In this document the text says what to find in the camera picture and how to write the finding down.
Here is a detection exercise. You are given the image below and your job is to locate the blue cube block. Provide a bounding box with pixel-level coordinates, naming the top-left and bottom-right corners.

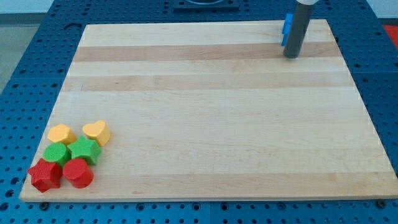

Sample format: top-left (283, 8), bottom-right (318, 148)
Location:
top-left (282, 13), bottom-right (294, 35)

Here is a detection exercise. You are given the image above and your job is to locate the wooden board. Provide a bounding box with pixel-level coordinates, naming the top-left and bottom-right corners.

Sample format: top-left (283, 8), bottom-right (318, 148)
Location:
top-left (20, 19), bottom-right (397, 202)

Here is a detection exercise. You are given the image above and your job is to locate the yellow heart block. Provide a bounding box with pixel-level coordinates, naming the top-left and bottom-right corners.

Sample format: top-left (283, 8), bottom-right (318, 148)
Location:
top-left (82, 120), bottom-right (111, 146)

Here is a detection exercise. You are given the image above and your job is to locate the green star block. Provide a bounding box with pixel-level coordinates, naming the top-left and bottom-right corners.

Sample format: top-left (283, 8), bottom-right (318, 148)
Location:
top-left (67, 136), bottom-right (101, 166)

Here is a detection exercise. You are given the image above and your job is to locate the red cylinder block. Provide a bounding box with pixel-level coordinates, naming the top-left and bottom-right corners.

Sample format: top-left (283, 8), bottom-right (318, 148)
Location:
top-left (63, 158), bottom-right (94, 189)

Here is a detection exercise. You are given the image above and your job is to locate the yellow hexagon block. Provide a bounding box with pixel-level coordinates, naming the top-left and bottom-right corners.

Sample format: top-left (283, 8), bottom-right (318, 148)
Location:
top-left (47, 124), bottom-right (77, 145)

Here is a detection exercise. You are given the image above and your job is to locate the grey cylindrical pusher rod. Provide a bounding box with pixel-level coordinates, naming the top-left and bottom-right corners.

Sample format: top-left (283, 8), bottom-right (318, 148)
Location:
top-left (281, 0), bottom-right (317, 58)

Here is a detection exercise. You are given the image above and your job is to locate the green cylinder block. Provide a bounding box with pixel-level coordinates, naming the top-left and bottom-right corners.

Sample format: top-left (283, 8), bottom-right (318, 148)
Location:
top-left (43, 142), bottom-right (72, 168)

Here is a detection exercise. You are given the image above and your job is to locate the red star block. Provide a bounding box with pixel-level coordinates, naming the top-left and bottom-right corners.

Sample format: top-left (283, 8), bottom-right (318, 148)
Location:
top-left (27, 158), bottom-right (63, 193)

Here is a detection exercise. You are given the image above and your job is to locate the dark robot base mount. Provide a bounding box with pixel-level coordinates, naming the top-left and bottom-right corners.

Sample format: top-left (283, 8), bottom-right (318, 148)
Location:
top-left (172, 0), bottom-right (240, 11)

